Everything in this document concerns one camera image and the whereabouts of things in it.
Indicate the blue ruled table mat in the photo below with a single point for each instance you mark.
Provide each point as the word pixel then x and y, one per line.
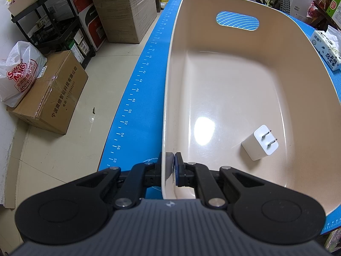
pixel 138 98

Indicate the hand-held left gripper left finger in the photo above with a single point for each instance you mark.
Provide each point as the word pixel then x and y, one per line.
pixel 155 174

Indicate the black metal rack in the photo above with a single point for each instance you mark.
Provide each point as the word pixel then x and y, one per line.
pixel 77 26

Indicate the white printed plastic bag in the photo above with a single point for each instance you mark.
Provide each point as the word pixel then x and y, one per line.
pixel 18 72

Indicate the green carton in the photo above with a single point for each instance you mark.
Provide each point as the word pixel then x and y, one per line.
pixel 335 8

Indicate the red and white appliance box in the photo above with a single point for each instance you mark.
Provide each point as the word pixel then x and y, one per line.
pixel 92 21

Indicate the white tissue pack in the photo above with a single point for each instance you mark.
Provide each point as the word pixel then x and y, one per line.
pixel 326 46

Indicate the white charger plug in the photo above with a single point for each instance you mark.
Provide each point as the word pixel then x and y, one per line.
pixel 255 146

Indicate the beige plastic basin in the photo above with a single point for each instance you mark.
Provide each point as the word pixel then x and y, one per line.
pixel 226 85

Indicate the brown cardboard box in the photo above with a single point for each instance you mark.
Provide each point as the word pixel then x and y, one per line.
pixel 53 93

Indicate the large film-wrapped cardboard box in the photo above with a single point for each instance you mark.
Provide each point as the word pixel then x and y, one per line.
pixel 128 18

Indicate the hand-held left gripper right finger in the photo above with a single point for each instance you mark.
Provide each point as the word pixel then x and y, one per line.
pixel 176 171

